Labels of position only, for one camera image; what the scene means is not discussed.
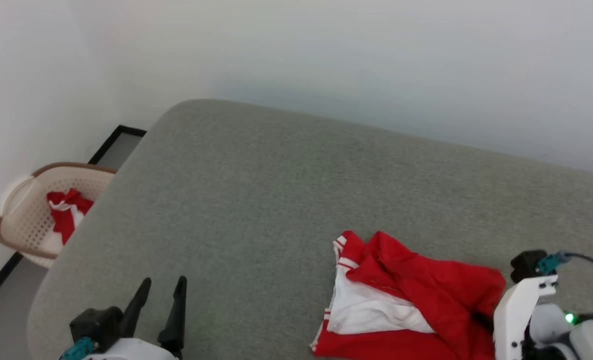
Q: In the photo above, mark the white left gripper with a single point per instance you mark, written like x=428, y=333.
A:
x=131, y=351

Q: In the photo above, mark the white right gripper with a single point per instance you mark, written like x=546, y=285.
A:
x=514, y=312

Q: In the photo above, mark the red and white jersey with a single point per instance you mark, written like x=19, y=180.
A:
x=436, y=290

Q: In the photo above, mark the red garment in basket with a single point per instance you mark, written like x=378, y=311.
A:
x=66, y=215

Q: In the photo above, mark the beige plastic laundry basket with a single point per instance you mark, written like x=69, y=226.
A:
x=26, y=220

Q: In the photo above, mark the black floor edge strip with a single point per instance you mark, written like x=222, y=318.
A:
x=114, y=140

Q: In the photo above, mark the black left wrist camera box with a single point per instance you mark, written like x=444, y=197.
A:
x=96, y=325

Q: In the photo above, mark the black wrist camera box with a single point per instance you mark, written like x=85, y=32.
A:
x=525, y=265
x=96, y=325

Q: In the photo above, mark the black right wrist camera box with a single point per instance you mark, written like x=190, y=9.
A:
x=525, y=265

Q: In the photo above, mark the teal left camera connector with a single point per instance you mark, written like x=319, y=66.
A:
x=79, y=348

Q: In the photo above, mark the teal camera connector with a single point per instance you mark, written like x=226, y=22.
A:
x=79, y=348
x=550, y=262

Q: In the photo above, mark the teal right camera connector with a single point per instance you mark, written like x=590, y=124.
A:
x=550, y=262

